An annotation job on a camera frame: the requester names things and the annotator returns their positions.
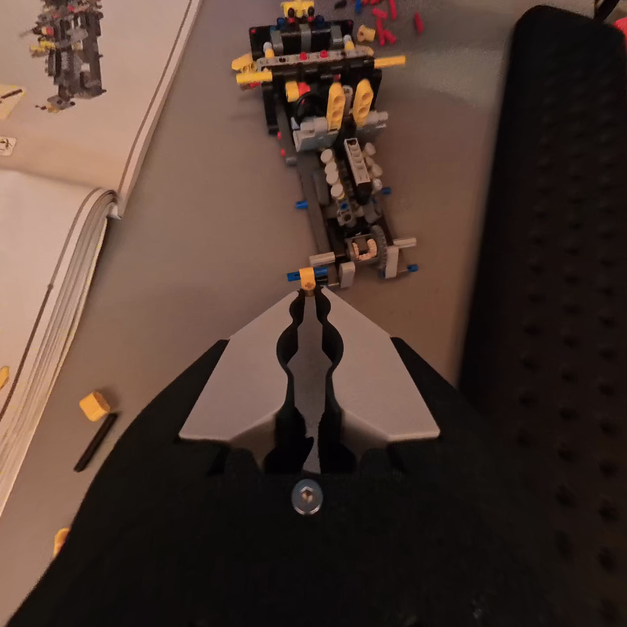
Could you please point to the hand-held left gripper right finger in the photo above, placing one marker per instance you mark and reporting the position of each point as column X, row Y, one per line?
column 387, row 387

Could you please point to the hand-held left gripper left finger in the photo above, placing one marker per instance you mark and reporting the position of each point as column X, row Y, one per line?
column 235, row 387

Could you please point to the black yellow lego car chassis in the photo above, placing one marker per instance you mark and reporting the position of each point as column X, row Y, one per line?
column 318, row 122

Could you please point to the pile of coloured lego pins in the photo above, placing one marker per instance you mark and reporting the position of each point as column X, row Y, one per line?
column 382, row 22

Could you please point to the yellow small lego block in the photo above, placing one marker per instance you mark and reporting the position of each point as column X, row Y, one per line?
column 94, row 405

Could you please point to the black lego axle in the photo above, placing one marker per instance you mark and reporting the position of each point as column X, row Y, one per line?
column 95, row 443

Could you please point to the open instruction booklet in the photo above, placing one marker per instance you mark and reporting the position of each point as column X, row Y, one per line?
column 59, row 147

